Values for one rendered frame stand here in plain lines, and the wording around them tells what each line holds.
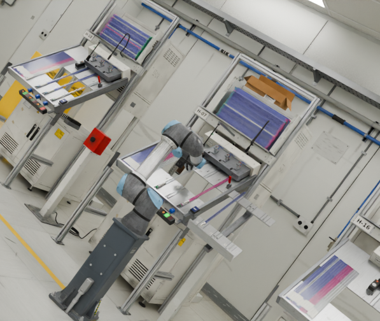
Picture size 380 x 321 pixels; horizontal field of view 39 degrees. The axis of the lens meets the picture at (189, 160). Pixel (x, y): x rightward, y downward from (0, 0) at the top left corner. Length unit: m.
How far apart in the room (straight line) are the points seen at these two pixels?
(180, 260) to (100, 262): 0.89
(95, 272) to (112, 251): 0.15
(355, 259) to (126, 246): 1.43
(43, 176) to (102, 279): 1.79
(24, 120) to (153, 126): 1.75
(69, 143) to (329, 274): 2.35
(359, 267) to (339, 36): 2.91
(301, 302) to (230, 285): 2.24
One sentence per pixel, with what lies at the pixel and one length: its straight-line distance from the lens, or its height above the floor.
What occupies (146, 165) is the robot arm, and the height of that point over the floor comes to 0.87.
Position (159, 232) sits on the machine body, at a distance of 3.80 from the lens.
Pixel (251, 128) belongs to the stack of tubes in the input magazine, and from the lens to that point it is 3.87.
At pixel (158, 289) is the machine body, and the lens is 3.76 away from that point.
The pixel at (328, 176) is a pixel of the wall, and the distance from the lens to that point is 5.21.
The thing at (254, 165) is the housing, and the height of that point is 1.25.
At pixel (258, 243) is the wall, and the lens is 5.25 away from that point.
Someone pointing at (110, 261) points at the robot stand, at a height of 0.35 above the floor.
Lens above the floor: 1.13
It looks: 2 degrees down
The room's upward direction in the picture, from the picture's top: 36 degrees clockwise
